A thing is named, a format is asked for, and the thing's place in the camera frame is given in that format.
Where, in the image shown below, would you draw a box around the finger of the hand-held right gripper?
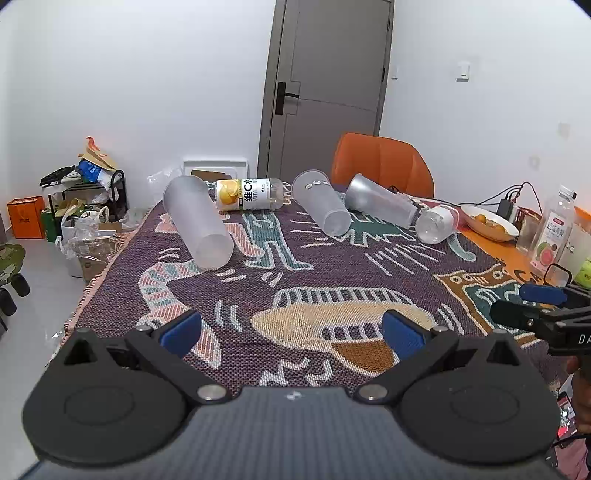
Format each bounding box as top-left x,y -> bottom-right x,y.
489,299 -> 559,334
518,262 -> 591,308

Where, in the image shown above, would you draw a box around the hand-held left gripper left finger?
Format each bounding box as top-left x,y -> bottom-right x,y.
49,309 -> 232,407

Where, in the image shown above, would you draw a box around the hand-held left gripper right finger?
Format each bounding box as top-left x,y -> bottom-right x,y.
353,309 -> 537,403

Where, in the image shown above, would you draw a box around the tall frosted plastic cup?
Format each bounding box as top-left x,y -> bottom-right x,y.
162,175 -> 235,271

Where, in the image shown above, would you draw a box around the person's right forearm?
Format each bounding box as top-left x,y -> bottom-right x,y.
564,354 -> 591,435

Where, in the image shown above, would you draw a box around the white plastic container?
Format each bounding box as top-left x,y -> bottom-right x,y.
564,223 -> 591,274

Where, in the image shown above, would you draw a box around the clear drinking glass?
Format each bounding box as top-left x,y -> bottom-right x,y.
516,214 -> 542,254

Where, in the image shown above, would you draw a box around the pink label drink bottle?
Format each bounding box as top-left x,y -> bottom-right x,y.
529,185 -> 577,272

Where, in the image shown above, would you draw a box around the white fruit plate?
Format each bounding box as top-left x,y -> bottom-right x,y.
461,205 -> 520,242

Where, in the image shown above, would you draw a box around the oranges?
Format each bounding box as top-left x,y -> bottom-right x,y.
474,213 -> 508,232

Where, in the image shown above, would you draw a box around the printed blanket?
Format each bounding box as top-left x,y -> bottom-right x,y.
59,184 -> 570,398

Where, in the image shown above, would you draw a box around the open cardboard box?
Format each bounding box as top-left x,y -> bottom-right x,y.
74,237 -> 118,283

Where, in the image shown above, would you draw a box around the clear plastic bottle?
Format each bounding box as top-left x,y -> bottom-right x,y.
414,205 -> 461,245

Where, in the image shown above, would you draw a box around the clear plastic bag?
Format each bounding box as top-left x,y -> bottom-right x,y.
55,217 -> 127,278

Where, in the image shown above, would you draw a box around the black shelf rack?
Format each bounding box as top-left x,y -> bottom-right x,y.
41,169 -> 129,223

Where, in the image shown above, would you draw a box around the orange label drink bottle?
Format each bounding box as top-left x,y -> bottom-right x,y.
215,178 -> 285,213

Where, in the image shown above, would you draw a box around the green paper bag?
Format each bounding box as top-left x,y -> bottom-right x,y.
40,209 -> 63,243

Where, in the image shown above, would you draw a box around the white board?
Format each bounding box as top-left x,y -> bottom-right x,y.
183,158 -> 249,182

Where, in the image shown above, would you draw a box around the orange chair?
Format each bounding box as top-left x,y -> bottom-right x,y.
330,132 -> 435,200

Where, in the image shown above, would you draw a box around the camouflage stool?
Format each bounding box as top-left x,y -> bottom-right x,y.
0,244 -> 31,332

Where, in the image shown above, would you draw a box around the orange paper bag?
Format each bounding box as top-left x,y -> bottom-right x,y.
6,196 -> 46,240

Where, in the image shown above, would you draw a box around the brown paper bag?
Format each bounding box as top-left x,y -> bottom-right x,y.
78,136 -> 118,172

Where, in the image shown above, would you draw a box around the grey door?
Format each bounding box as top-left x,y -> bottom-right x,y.
257,0 -> 395,182

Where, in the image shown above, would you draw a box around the black cable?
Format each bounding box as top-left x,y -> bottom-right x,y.
455,181 -> 544,217

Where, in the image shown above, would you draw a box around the black door handle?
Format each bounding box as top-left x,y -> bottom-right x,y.
274,82 -> 300,116

